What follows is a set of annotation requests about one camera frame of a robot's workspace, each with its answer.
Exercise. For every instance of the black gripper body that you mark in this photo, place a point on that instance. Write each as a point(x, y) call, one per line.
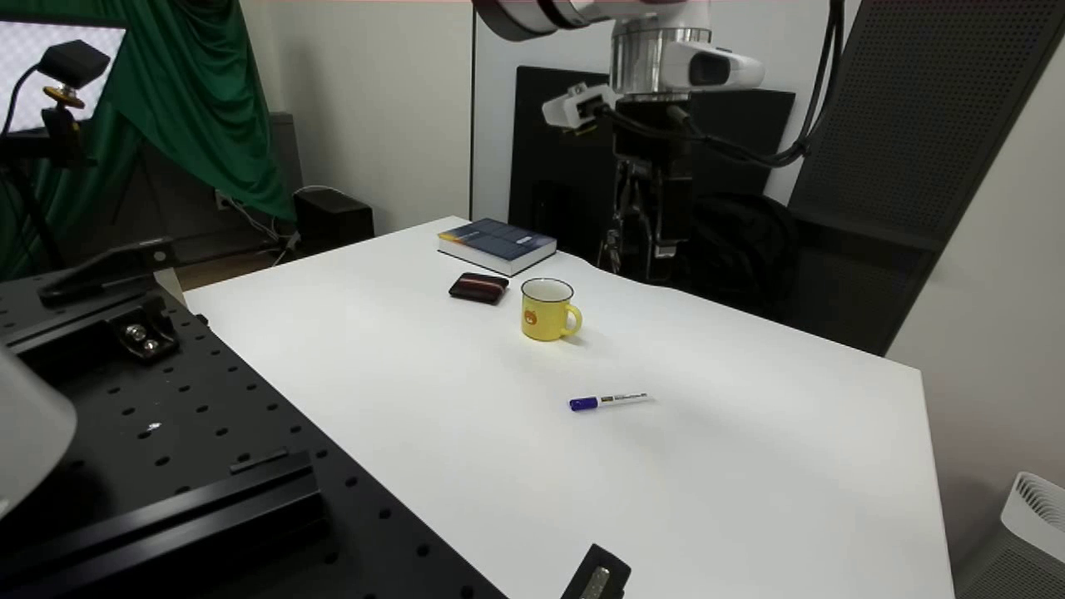
point(656, 130)

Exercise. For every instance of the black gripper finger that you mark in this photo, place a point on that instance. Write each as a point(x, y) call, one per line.
point(676, 218)
point(650, 202)

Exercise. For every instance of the yellow enamel mug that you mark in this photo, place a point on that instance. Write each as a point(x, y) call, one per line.
point(546, 314)

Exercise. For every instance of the blue cap whiteboard marker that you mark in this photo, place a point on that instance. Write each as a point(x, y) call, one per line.
point(603, 401)

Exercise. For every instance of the black office chair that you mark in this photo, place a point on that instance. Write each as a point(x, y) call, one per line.
point(737, 255)

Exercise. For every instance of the large black monitor screen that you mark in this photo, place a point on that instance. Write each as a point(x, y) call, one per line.
point(553, 169)

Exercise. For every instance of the blue hardcover book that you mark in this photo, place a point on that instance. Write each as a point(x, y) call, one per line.
point(496, 241)

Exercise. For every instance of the small black box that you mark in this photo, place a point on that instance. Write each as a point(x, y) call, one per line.
point(476, 289)

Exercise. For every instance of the dark leaning panel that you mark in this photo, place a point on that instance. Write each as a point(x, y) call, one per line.
point(918, 143)

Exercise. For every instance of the black speaker box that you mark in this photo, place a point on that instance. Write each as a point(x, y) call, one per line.
point(334, 218)

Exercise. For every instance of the green curtain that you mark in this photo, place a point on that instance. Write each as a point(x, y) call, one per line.
point(187, 100)

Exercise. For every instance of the white box appliance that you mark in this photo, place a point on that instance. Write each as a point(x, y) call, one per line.
point(1026, 543)

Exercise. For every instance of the black perforated breadboard table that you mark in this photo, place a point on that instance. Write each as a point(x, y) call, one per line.
point(168, 466)

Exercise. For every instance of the bright window pane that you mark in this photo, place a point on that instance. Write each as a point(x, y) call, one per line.
point(34, 69)

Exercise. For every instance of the white rounded shade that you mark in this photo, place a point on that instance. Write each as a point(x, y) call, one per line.
point(27, 434)

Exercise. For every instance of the small camera on tripod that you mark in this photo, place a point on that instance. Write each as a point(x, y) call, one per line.
point(621, 239)

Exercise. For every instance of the small black metal mount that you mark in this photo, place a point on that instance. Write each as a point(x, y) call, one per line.
point(146, 339)

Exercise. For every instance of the black camera on stand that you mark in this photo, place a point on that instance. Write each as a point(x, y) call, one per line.
point(68, 78)

